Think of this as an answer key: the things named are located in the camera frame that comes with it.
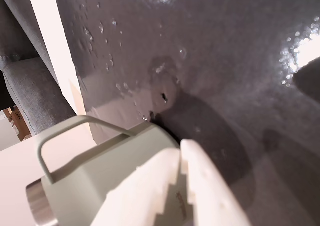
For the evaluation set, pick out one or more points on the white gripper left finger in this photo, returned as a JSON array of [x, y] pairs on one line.
[[140, 193]]

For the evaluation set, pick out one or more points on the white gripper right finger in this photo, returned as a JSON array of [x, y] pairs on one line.
[[210, 191]]

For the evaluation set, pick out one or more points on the brown cardboard box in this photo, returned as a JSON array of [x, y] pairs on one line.
[[20, 123]]

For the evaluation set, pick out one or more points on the grey fabric sofa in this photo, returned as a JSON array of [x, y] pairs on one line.
[[27, 86]]

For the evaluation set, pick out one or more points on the dark grey glossy mat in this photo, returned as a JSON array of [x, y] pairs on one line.
[[225, 36]]

